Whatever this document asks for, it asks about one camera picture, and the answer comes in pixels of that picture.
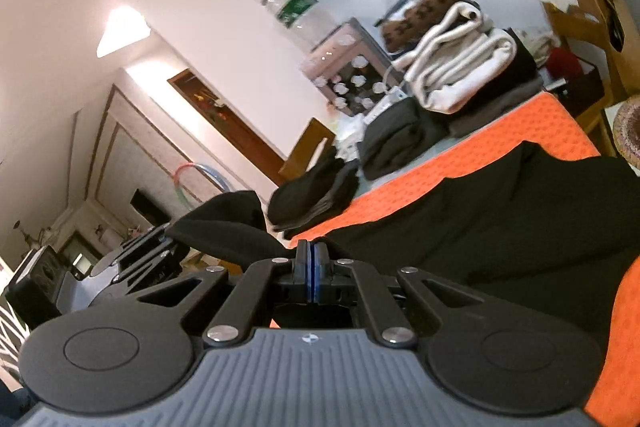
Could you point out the multicoloured hula hoop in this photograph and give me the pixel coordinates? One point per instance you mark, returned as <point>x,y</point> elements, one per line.
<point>175,184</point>

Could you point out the ceiling light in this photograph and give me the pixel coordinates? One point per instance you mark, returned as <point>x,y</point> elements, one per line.
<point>122,32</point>

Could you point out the wall television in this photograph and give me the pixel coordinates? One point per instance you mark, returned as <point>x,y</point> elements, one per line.
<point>147,207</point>

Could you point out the white power strip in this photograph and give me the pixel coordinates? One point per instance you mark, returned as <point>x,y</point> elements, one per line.
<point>380,107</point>

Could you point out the wooden chair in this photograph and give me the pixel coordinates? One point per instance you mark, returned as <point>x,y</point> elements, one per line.
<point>590,22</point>
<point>305,147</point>

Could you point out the woven basket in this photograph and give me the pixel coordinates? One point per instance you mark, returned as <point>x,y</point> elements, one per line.
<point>630,132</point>

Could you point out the orange patterned mat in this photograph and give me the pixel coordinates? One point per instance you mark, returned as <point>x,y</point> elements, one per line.
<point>550,127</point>

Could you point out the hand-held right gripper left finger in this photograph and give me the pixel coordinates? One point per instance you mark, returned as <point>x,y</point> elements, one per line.
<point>303,274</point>

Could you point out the brown wooden door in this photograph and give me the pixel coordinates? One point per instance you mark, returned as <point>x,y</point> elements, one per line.
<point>235,122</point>

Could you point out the white cutout partition panel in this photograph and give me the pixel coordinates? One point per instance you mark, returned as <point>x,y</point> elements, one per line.
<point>7,359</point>

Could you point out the brown patterned cloth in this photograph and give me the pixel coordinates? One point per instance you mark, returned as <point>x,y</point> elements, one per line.
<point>415,19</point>

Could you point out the cream garment with black trim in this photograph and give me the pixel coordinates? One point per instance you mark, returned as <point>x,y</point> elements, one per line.
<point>450,32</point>

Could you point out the clear water bottle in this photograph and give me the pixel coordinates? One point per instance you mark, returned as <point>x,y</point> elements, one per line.
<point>300,14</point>

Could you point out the red bag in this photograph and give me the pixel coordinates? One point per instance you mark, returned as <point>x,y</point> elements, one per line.
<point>562,64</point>

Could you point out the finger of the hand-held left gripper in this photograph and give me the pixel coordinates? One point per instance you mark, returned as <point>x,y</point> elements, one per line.
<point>150,267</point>
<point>145,239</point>

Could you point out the pink water dispenser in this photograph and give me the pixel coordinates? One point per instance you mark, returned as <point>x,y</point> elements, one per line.
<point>345,52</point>

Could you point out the cream folded garment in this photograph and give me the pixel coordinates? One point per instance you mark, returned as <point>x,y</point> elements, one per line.
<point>465,77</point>

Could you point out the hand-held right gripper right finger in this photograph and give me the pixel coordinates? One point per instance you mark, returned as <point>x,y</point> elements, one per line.
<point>317,279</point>

